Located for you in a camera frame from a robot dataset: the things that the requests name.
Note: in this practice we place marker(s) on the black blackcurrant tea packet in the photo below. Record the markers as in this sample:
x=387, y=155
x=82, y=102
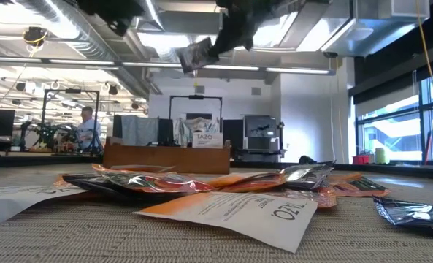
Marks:
x=88, y=182
x=307, y=175
x=196, y=55
x=413, y=215

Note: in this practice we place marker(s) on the white Tazo tea packet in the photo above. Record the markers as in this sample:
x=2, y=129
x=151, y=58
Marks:
x=238, y=219
x=207, y=140
x=19, y=201

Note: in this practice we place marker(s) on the wooden tea organizer box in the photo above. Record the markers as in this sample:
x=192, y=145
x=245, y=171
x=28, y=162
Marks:
x=165, y=160

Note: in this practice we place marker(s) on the long tube light strip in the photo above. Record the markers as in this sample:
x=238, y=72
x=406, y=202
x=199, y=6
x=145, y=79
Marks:
x=296, y=70

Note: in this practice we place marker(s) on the grey screen cart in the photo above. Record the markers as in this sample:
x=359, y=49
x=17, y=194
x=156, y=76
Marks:
x=260, y=131

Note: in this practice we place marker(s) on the black partition panel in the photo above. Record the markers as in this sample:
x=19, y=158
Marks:
x=117, y=126
x=233, y=133

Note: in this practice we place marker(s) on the silver foil sheet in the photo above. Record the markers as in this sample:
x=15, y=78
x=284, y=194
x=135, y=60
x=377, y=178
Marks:
x=187, y=128

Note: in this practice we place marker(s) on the person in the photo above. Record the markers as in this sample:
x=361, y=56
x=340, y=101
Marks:
x=88, y=128

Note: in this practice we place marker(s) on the grey fabric partition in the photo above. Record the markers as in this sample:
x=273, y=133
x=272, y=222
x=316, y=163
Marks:
x=139, y=129

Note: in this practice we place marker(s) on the red plastic bin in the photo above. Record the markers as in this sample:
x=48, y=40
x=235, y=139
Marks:
x=361, y=160

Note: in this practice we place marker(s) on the black framed window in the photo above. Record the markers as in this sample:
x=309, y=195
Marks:
x=391, y=135

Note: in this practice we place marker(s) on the green yellow roll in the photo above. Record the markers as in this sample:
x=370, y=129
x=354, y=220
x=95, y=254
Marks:
x=380, y=156

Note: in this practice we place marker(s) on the grey woven placemat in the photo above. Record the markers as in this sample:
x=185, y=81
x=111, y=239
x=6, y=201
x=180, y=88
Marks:
x=92, y=237

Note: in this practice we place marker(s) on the grey square wall vent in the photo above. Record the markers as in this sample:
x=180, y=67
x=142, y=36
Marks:
x=256, y=91
x=199, y=90

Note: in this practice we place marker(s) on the black camera gantry frame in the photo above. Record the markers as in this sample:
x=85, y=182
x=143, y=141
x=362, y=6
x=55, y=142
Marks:
x=70, y=90
x=196, y=96

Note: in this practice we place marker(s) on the black aluminium table frame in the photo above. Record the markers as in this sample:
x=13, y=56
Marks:
x=384, y=168

